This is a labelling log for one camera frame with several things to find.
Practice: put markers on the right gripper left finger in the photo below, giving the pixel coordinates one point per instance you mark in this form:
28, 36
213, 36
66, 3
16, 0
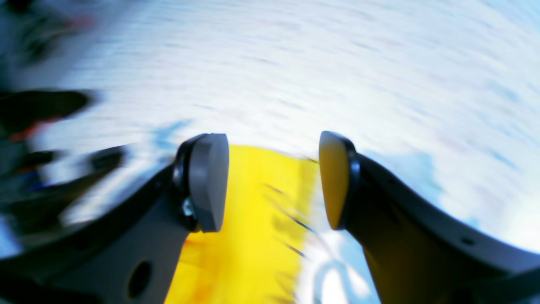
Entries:
128, 254

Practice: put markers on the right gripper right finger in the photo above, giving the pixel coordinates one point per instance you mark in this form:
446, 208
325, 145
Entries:
416, 253

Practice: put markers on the yellow T-shirt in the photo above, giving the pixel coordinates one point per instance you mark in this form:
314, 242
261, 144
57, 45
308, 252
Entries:
257, 256

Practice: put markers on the speckled white tablecloth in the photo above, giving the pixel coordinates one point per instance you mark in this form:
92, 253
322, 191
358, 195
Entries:
444, 93

